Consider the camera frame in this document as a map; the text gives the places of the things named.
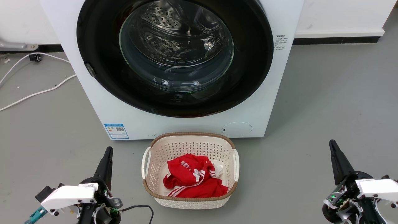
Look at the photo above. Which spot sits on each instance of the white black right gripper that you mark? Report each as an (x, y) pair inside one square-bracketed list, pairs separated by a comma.
[(370, 193)]

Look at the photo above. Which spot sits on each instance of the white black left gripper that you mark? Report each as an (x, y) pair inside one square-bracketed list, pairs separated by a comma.
[(70, 196)]

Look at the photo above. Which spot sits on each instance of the white front-load washing machine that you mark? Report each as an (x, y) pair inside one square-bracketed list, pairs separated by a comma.
[(93, 102)]

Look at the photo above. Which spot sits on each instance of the black round glass washer door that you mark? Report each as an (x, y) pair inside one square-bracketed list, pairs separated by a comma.
[(102, 46)]

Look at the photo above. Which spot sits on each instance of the blue energy label sticker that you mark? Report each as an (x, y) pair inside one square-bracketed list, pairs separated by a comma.
[(116, 131)]

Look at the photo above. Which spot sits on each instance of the red garment with white stripes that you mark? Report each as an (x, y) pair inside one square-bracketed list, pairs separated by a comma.
[(189, 177)]

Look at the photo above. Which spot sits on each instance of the white perforated laundry basket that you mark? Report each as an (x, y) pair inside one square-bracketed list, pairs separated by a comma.
[(189, 144)]

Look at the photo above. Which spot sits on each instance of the round white filter cover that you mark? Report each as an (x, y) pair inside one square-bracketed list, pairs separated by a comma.
[(237, 128)]

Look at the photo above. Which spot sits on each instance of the white cloth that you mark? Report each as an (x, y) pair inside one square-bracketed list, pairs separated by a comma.
[(218, 169)]

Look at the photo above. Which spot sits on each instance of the black caster wheel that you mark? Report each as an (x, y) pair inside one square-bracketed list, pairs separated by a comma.
[(35, 57)]

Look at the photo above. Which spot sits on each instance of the printed text sticker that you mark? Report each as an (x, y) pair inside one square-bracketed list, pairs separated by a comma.
[(280, 42)]

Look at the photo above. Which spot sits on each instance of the grey metal base foot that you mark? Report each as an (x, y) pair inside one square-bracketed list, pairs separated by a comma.
[(15, 46)]

